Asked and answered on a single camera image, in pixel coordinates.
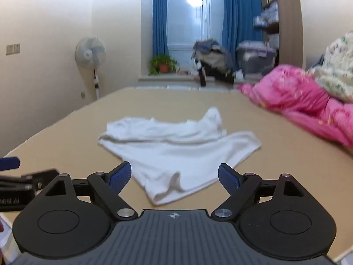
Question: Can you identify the white long-sleeve shirt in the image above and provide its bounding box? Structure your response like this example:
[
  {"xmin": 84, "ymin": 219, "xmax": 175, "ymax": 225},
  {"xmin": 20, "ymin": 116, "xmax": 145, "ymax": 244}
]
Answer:
[{"xmin": 98, "ymin": 107, "xmax": 261, "ymax": 206}]

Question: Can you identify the pile of dark clothes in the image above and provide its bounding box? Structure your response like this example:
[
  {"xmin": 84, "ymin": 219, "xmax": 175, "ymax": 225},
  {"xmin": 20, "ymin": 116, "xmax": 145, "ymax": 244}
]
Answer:
[{"xmin": 189, "ymin": 39, "xmax": 235, "ymax": 87}]

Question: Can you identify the pink quilt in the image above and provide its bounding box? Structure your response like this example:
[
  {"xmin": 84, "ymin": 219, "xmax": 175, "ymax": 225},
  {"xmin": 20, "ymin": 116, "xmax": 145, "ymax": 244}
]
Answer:
[{"xmin": 238, "ymin": 65, "xmax": 352, "ymax": 148}]

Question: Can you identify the white standing fan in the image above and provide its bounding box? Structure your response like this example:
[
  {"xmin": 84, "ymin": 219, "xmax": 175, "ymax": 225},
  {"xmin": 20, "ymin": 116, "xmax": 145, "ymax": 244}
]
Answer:
[{"xmin": 75, "ymin": 37, "xmax": 106, "ymax": 100}]

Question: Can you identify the floral pale green blanket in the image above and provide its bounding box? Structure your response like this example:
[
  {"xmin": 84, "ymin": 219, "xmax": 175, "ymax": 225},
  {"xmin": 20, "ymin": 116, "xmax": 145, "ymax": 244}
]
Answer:
[{"xmin": 308, "ymin": 30, "xmax": 352, "ymax": 103}]

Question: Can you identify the clear storage bin purple lid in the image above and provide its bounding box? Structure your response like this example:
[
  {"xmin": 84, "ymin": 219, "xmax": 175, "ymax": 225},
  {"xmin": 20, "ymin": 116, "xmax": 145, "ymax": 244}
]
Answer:
[{"xmin": 236, "ymin": 41, "xmax": 277, "ymax": 76}]

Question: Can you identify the wooden wardrobe shelf unit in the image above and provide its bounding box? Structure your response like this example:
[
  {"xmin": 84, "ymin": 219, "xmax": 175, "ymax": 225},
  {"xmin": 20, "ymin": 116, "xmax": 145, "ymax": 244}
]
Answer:
[{"xmin": 264, "ymin": 0, "xmax": 303, "ymax": 68}]

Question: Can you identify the potted green plant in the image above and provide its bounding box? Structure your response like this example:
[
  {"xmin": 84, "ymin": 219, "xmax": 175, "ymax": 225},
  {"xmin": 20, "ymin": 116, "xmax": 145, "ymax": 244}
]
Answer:
[{"xmin": 150, "ymin": 55, "xmax": 179, "ymax": 75}]

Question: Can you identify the left blue curtain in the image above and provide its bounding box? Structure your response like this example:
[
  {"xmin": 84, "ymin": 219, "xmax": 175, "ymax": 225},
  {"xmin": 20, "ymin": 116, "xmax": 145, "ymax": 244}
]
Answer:
[{"xmin": 153, "ymin": 0, "xmax": 169, "ymax": 56}]

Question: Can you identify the blue curtain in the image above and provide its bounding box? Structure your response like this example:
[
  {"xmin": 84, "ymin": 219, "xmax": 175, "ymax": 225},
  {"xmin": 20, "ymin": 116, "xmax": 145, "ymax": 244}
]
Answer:
[
  {"xmin": 221, "ymin": 0, "xmax": 263, "ymax": 71},
  {"xmin": 153, "ymin": 0, "xmax": 169, "ymax": 56}
]

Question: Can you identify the right blue curtain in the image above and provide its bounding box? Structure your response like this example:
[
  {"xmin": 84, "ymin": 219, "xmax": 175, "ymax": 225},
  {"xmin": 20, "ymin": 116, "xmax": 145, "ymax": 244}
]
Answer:
[{"xmin": 221, "ymin": 0, "xmax": 263, "ymax": 71}]

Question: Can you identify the window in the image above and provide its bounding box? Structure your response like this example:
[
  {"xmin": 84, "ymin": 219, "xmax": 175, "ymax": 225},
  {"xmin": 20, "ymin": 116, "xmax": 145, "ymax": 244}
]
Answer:
[{"xmin": 167, "ymin": 0, "xmax": 224, "ymax": 67}]

